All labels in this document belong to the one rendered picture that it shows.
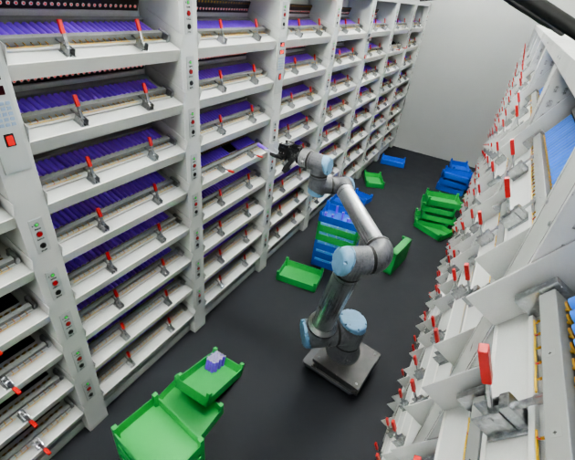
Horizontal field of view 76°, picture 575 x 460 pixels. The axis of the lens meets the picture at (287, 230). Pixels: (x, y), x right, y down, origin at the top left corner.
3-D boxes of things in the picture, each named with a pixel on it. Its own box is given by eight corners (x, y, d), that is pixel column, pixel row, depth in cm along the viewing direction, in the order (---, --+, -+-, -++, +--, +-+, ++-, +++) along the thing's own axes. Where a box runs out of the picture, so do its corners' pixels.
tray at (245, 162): (266, 156, 225) (271, 144, 219) (199, 192, 180) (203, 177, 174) (241, 138, 228) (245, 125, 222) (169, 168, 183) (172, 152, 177)
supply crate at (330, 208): (364, 219, 275) (366, 210, 271) (358, 232, 259) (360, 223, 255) (326, 208, 283) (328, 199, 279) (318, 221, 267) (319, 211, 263)
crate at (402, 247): (405, 258, 308) (396, 255, 312) (412, 239, 297) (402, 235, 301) (390, 276, 287) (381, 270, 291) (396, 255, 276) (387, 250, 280)
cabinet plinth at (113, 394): (303, 224, 336) (304, 220, 333) (85, 426, 170) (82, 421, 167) (288, 219, 341) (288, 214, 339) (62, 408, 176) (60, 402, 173)
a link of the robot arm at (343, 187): (408, 257, 143) (351, 171, 195) (379, 258, 140) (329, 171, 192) (399, 278, 150) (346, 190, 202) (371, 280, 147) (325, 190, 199)
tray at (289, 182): (308, 178, 300) (316, 165, 291) (269, 207, 254) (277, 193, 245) (289, 163, 303) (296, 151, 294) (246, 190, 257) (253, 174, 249)
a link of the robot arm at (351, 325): (364, 350, 196) (373, 329, 186) (334, 352, 192) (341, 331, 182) (355, 326, 208) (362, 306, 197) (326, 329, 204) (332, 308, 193)
